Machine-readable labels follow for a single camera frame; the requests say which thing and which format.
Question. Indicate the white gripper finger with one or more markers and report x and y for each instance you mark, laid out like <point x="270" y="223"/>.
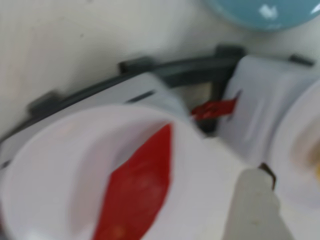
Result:
<point x="255" y="212"/>

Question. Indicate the blue round ceramic dish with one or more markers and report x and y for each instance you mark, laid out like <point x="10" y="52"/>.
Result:
<point x="250" y="12"/>

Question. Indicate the white round plastic plate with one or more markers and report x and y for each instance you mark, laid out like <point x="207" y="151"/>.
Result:
<point x="287" y="150"/>
<point x="62" y="162"/>

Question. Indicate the red train coupler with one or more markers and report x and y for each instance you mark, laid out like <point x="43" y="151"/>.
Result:
<point x="215" y="108"/>

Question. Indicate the white toy train wagon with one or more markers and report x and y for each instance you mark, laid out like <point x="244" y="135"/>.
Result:
<point x="150" y="85"/>
<point x="255" y="100"/>

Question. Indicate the grey circular toy train track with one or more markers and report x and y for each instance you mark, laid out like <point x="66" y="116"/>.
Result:
<point x="190" y="66"/>

